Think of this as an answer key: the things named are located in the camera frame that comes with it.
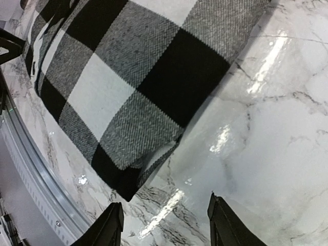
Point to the black white checkered shirt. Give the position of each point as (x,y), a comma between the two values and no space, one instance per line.
(123,79)

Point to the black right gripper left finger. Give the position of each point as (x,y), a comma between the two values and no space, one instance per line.
(107,228)

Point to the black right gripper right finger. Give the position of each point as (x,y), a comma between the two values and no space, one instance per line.
(226,228)

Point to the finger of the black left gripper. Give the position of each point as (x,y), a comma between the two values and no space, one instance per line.
(13,44)

